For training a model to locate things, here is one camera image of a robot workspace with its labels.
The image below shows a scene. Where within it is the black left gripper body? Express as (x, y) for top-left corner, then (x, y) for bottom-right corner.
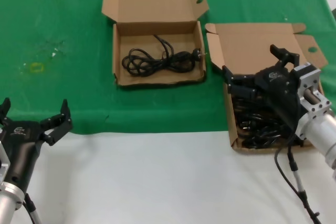
(0, 119), (47, 192)

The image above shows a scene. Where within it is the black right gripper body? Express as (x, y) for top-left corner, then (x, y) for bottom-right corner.
(253, 63), (303, 131)

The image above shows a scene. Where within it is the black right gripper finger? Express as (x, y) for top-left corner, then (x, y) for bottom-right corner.
(222, 65), (264, 100)
(270, 44), (300, 72)

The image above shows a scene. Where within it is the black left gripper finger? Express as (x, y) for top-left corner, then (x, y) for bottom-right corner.
(39, 99), (74, 147)
(0, 97), (12, 128)

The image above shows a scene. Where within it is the black power cable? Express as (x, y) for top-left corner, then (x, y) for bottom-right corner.
(121, 34), (205, 78)

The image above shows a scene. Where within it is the shallow open cardboard box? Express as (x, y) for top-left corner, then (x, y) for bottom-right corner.
(101, 0), (210, 88)

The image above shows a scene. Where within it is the yellow rubber band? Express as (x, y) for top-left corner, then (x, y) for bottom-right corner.
(29, 62), (44, 73)

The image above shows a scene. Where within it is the green tablecloth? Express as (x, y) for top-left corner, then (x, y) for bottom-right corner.
(0, 0), (336, 135)

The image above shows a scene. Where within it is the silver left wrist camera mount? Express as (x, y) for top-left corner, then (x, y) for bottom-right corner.
(0, 140), (12, 183)

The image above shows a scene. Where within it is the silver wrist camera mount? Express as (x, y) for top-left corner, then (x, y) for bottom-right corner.
(0, 140), (12, 183)
(292, 61), (336, 116)

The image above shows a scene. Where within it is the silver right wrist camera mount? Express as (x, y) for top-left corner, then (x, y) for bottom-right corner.
(292, 61), (336, 116)

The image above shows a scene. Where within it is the open cardboard box of cables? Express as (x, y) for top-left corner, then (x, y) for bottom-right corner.
(204, 22), (329, 154)

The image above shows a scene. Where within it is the pile of black power cables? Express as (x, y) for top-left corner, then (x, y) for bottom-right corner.
(228, 87), (306, 149)

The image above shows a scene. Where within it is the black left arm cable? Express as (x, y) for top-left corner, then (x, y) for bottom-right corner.
(22, 192), (43, 224)

